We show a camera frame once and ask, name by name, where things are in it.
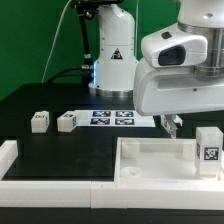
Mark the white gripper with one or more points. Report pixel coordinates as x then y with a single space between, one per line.
182 71

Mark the white square tabletop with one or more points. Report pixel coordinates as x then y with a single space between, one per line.
156 159

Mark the white marker sheet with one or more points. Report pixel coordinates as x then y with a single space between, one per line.
113 118

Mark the white U-shaped fence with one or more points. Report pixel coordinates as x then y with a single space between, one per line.
119 193

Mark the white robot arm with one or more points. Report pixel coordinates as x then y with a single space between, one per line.
115 69

